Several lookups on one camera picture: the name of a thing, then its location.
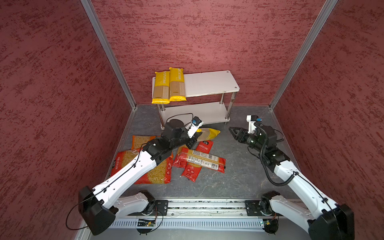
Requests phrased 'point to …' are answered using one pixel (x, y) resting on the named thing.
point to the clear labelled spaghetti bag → (203, 159)
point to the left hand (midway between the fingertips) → (198, 133)
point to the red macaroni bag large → (161, 174)
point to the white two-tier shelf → (199, 84)
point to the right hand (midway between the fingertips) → (228, 132)
